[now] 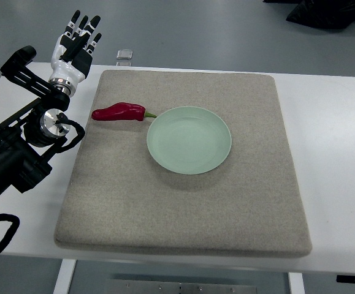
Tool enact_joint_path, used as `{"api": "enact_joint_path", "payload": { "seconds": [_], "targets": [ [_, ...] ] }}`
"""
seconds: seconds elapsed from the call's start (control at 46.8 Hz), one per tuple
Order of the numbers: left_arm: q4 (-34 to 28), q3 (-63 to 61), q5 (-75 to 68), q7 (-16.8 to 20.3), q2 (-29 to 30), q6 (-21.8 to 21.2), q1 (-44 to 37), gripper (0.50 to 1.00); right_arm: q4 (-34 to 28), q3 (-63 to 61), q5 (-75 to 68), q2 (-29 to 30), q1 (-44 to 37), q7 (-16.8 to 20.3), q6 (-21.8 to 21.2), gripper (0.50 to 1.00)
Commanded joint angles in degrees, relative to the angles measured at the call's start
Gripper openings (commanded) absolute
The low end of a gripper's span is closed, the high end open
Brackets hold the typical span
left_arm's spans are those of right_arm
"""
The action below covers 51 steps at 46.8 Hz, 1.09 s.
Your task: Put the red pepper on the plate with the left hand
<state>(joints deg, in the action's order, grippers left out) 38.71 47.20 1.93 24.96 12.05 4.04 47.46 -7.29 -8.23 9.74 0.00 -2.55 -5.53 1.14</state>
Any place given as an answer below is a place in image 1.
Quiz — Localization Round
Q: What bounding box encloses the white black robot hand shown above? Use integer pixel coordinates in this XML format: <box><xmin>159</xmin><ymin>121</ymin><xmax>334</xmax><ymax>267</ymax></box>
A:
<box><xmin>49</xmin><ymin>10</ymin><xmax>102</xmax><ymax>92</ymax></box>

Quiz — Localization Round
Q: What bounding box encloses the red pepper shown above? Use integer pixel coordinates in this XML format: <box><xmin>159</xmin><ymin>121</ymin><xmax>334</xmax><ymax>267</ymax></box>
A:
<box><xmin>91</xmin><ymin>102</ymin><xmax>157</xmax><ymax>121</ymax></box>

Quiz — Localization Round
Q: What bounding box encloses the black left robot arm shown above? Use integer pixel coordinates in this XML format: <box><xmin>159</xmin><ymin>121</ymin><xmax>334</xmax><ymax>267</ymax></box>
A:
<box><xmin>0</xmin><ymin>45</ymin><xmax>85</xmax><ymax>195</ymax></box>

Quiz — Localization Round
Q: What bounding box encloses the light green plate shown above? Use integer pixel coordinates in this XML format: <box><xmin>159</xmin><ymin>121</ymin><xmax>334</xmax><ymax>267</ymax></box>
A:
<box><xmin>147</xmin><ymin>106</ymin><xmax>232</xmax><ymax>175</ymax></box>

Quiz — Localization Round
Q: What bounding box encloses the small clear plastic box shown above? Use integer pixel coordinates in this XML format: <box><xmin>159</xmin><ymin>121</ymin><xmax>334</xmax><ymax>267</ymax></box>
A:
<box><xmin>116</xmin><ymin>49</ymin><xmax>133</xmax><ymax>60</ymax></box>

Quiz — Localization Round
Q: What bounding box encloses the white table leg left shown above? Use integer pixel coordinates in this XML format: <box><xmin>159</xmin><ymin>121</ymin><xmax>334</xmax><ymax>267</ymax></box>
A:
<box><xmin>52</xmin><ymin>259</ymin><xmax>77</xmax><ymax>294</ymax></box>

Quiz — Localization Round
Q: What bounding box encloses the white table leg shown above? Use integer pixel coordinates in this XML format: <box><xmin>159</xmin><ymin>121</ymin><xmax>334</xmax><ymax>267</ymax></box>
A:
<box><xmin>52</xmin><ymin>259</ymin><xmax>77</xmax><ymax>294</ymax></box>
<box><xmin>288</xmin><ymin>273</ymin><xmax>305</xmax><ymax>294</ymax></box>

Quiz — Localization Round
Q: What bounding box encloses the beige fabric mat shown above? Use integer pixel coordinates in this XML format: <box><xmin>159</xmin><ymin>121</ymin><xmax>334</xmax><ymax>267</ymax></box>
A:
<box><xmin>55</xmin><ymin>70</ymin><xmax>312</xmax><ymax>257</ymax></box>

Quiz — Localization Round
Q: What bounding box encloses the white table leg right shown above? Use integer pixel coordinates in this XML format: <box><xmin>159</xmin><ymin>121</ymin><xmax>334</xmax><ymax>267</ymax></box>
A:
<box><xmin>288</xmin><ymin>273</ymin><xmax>305</xmax><ymax>294</ymax></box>

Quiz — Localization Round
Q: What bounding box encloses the black braided cable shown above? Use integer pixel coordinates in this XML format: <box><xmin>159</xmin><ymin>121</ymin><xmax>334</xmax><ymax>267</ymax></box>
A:
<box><xmin>0</xmin><ymin>213</ymin><xmax>21</xmax><ymax>262</ymax></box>

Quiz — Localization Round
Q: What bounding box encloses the grey metal base plate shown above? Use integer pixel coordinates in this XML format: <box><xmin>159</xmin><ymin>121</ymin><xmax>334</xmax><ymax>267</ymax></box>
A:
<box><xmin>104</xmin><ymin>279</ymin><xmax>258</xmax><ymax>294</ymax></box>

